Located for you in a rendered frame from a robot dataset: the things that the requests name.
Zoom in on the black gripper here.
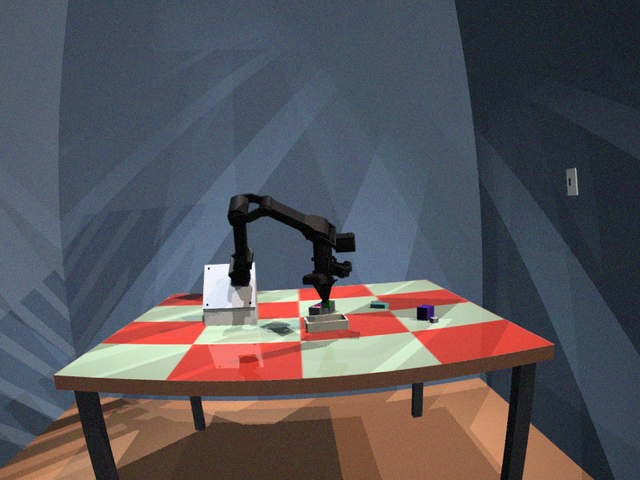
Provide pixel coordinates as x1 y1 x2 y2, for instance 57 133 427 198
303 253 337 303

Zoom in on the beige square tray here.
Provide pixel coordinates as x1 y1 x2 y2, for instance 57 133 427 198
303 313 349 333

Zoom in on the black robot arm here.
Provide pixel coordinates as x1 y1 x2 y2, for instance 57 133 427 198
227 193 356 287

